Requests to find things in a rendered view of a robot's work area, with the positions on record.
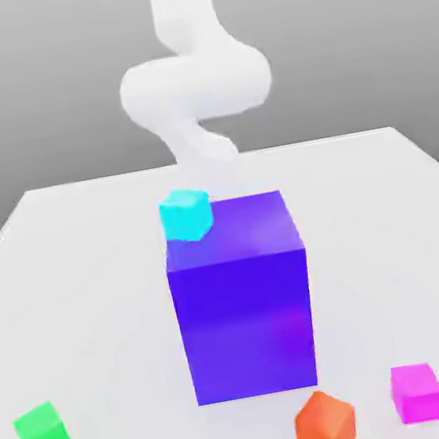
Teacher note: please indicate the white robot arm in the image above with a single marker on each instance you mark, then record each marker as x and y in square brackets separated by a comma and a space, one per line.
[196, 85]

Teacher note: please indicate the small cyan cube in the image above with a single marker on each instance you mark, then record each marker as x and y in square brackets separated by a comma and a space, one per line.
[186, 217]

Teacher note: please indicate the small orange cube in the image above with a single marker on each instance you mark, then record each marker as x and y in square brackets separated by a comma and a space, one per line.
[326, 426]

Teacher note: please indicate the small magenta cube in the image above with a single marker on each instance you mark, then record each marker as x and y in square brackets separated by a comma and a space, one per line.
[417, 394]

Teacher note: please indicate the small green cube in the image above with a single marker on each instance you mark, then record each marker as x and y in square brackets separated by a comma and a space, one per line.
[43, 437]

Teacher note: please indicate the large purple box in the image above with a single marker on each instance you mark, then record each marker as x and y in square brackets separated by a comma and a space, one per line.
[244, 312]

